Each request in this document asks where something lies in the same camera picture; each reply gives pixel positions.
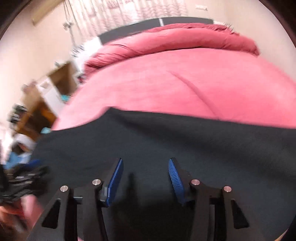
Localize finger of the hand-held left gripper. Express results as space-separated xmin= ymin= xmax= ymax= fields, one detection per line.
xmin=26 ymin=160 xmax=51 ymax=187

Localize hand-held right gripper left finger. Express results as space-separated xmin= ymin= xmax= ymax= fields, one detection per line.
xmin=27 ymin=158 xmax=124 ymax=241

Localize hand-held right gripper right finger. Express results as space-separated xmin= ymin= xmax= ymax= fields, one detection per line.
xmin=168 ymin=158 xmax=264 ymax=241

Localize black pants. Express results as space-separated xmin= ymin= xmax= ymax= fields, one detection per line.
xmin=28 ymin=107 xmax=296 ymax=241

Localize person's left hand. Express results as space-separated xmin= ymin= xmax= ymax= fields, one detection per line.
xmin=0 ymin=204 xmax=29 ymax=235

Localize wooden desk cabinet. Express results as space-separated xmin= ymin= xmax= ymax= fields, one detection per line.
xmin=16 ymin=61 xmax=79 ymax=142

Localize black devices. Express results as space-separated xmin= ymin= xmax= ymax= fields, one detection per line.
xmin=8 ymin=104 xmax=26 ymax=124

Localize pink bed sheet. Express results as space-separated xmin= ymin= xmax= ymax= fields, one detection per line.
xmin=51 ymin=47 xmax=296 ymax=131

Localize red duvet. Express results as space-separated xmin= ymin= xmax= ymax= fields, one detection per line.
xmin=83 ymin=23 xmax=259 ymax=70

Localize patterned curtain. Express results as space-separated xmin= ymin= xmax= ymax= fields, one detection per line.
xmin=63 ymin=0 xmax=188 ymax=35

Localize hanging cables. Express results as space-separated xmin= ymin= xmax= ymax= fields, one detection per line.
xmin=63 ymin=0 xmax=78 ymax=48

